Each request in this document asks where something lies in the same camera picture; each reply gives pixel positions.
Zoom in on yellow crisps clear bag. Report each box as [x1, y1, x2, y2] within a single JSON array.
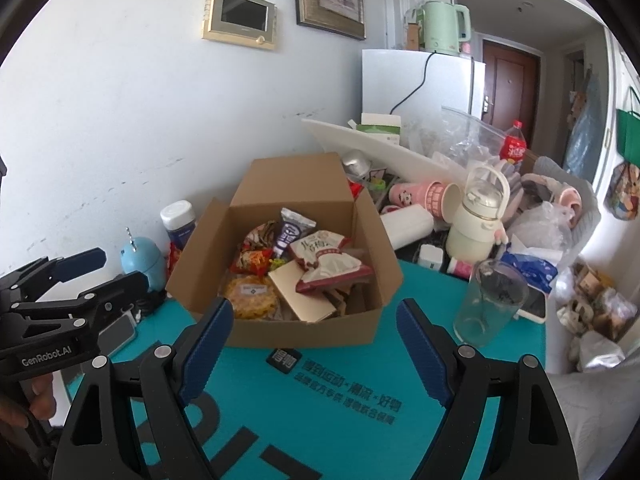
[[221, 274, 280, 321]]

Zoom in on gold window box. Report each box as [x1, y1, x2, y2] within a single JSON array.
[[267, 259, 339, 324]]

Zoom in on white red plum soup bag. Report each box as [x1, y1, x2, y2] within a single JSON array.
[[288, 230, 374, 294]]

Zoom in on purple silver snack packet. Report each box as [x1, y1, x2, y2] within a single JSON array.
[[273, 207, 317, 259]]

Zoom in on red gold snack packet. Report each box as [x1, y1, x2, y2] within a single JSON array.
[[230, 248, 272, 276]]

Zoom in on green brown nut bag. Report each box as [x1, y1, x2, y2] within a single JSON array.
[[242, 220, 277, 252]]

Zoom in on person's left hand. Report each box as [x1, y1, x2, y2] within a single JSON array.
[[0, 374, 58, 429]]

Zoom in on grey leaf pattern sofa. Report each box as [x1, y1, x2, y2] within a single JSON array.
[[549, 354, 639, 479]]

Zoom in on black smartphone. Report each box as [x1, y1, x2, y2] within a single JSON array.
[[98, 312, 137, 356]]

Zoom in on light blue robot figure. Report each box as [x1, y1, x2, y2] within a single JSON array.
[[120, 228, 166, 292]]

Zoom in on teal printed table mat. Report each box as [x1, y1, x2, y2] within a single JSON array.
[[67, 259, 549, 480]]

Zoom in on clear drinking glass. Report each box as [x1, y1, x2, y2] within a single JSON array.
[[452, 259, 528, 348]]

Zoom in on white cap blue jar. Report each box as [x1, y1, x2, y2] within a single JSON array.
[[160, 200, 196, 250]]

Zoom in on pink tablet tube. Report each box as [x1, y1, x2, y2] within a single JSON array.
[[447, 258, 474, 281]]

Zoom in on cream water jug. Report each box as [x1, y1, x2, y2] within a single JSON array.
[[445, 165, 511, 264]]

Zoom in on white charger cube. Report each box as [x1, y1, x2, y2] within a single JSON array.
[[416, 244, 445, 272]]

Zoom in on brown cardboard box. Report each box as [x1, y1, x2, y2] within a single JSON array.
[[167, 154, 402, 349]]

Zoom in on white paper roll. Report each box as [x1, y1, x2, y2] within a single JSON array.
[[380, 205, 434, 250]]

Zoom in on pink panda paper cups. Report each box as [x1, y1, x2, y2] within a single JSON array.
[[388, 181, 462, 223]]

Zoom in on red cola bottle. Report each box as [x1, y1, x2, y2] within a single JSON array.
[[499, 120, 527, 170]]

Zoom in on clear zip plastic bag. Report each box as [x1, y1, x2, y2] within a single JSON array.
[[433, 106, 504, 167]]

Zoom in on white foam board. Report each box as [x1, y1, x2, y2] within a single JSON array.
[[302, 119, 458, 182]]

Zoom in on silver metal bowl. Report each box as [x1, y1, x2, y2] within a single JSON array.
[[341, 150, 372, 179]]

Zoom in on green tote bag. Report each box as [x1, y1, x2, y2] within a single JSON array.
[[616, 86, 640, 167]]

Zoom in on white refrigerator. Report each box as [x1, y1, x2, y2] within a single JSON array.
[[361, 49, 486, 124]]

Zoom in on mint green electric kettle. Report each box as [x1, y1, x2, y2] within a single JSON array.
[[416, 1, 471, 56]]

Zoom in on gold wall intercom panel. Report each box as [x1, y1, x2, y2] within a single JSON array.
[[201, 0, 277, 51]]

